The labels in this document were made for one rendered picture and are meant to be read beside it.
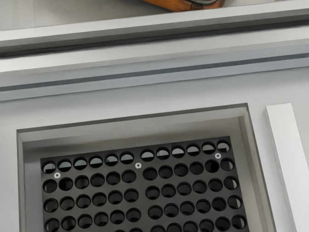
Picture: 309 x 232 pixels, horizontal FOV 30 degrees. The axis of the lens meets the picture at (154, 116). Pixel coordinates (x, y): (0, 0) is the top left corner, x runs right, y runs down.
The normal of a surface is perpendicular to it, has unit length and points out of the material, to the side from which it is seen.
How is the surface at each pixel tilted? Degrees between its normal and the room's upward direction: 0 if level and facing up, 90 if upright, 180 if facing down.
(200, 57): 90
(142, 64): 90
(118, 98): 0
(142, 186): 0
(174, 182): 0
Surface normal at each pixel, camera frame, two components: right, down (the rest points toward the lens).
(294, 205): 0.00, -0.44
